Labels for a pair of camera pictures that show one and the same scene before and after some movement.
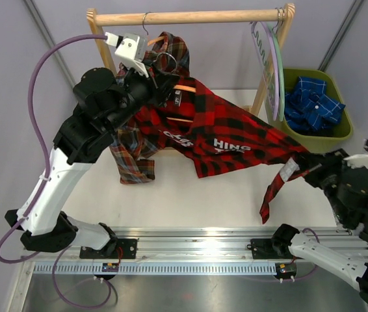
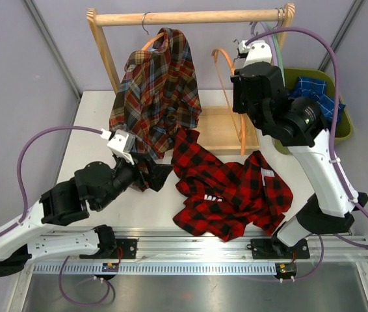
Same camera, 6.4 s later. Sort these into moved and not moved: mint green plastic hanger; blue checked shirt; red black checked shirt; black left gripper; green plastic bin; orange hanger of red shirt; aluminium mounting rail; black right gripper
Moved: black right gripper; orange hanger of red shirt; red black checked shirt; black left gripper
Not moved: aluminium mounting rail; mint green plastic hanger; blue checked shirt; green plastic bin
